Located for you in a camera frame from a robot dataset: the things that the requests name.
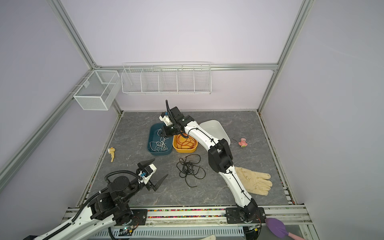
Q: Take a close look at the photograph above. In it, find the pink toy figure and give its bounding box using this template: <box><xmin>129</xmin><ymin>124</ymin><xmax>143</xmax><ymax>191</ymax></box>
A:
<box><xmin>238</xmin><ymin>138</ymin><xmax>248</xmax><ymax>148</ymax></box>

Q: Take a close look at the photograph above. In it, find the purple silicone spatula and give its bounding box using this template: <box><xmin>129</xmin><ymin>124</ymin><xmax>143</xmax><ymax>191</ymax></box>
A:
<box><xmin>265</xmin><ymin>218</ymin><xmax>305</xmax><ymax>240</ymax></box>

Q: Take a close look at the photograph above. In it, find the yellow plastic tub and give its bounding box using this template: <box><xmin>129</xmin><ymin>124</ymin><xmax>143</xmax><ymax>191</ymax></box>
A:
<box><xmin>173</xmin><ymin>135</ymin><xmax>198</xmax><ymax>154</ymax></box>

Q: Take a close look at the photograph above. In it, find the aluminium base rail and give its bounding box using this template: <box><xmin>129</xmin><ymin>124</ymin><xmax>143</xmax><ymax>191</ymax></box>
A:
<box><xmin>56</xmin><ymin>205</ymin><xmax>319</xmax><ymax>240</ymax></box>

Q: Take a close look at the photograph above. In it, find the beige work glove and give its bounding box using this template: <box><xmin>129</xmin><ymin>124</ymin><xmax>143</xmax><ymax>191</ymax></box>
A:
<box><xmin>235</xmin><ymin>167</ymin><xmax>273</xmax><ymax>196</ymax></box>

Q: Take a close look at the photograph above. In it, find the white plastic tub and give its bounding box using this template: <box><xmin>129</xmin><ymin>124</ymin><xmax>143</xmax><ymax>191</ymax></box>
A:
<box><xmin>200</xmin><ymin>120</ymin><xmax>231</xmax><ymax>145</ymax></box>

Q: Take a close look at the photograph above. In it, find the yellow toy figure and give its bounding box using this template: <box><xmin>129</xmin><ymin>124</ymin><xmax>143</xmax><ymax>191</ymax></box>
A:
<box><xmin>108</xmin><ymin>148</ymin><xmax>116</xmax><ymax>163</ymax></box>

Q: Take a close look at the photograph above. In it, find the white mesh box basket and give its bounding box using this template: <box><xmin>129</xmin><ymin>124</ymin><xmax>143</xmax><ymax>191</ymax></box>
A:
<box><xmin>74</xmin><ymin>70</ymin><xmax>122</xmax><ymax>111</ymax></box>

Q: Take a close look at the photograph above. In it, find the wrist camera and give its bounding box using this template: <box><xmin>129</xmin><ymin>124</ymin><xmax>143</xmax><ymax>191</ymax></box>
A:
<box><xmin>138</xmin><ymin>164</ymin><xmax>157</xmax><ymax>185</ymax></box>
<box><xmin>159</xmin><ymin>112</ymin><xmax>175</xmax><ymax>126</ymax></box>

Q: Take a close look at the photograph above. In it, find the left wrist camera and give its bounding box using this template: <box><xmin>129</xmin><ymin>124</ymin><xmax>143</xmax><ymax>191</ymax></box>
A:
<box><xmin>138</xmin><ymin>164</ymin><xmax>157</xmax><ymax>185</ymax></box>

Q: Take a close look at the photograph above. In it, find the white wire shelf basket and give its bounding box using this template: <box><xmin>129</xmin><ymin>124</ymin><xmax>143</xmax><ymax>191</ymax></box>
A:
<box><xmin>121</xmin><ymin>62</ymin><xmax>212</xmax><ymax>95</ymax></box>

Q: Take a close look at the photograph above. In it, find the black cable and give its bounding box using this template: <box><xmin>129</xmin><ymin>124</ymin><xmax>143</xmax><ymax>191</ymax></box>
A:
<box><xmin>176</xmin><ymin>154</ymin><xmax>207</xmax><ymax>189</ymax></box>

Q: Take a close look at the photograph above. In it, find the red cable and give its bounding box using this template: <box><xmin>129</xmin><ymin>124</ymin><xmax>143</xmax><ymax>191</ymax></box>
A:
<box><xmin>175</xmin><ymin>134</ymin><xmax>198</xmax><ymax>150</ymax></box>

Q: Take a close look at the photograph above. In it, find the white cable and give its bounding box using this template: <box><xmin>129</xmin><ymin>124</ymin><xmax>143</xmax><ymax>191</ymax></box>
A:
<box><xmin>149</xmin><ymin>134</ymin><xmax>164</xmax><ymax>153</ymax></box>
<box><xmin>155</xmin><ymin>128</ymin><xmax>170</xmax><ymax>152</ymax></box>

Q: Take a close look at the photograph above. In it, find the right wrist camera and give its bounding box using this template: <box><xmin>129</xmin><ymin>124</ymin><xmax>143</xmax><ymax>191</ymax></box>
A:
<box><xmin>159</xmin><ymin>112</ymin><xmax>175</xmax><ymax>126</ymax></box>

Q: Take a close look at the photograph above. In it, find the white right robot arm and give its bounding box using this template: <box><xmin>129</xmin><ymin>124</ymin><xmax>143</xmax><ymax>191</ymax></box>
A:
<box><xmin>159</xmin><ymin>100</ymin><xmax>260</xmax><ymax>223</ymax></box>

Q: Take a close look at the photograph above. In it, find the teal plastic tub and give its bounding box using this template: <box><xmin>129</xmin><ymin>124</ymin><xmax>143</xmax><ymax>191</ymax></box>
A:
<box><xmin>147</xmin><ymin>123</ymin><xmax>173</xmax><ymax>156</ymax></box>

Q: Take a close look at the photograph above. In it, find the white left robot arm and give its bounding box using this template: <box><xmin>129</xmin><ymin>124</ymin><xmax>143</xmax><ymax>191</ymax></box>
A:
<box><xmin>26</xmin><ymin>160</ymin><xmax>166</xmax><ymax>240</ymax></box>

